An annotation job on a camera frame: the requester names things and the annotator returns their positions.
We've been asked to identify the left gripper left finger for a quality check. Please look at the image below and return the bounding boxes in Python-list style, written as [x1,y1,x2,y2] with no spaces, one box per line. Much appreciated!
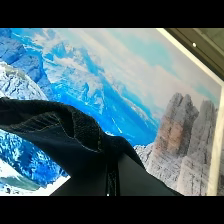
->
[49,165,109,197]

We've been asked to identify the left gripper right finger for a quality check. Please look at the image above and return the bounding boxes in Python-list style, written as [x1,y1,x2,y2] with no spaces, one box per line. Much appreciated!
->
[115,152,183,197]

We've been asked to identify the black pants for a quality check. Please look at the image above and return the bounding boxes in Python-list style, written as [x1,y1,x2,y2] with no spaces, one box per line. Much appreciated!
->
[0,96,146,188]

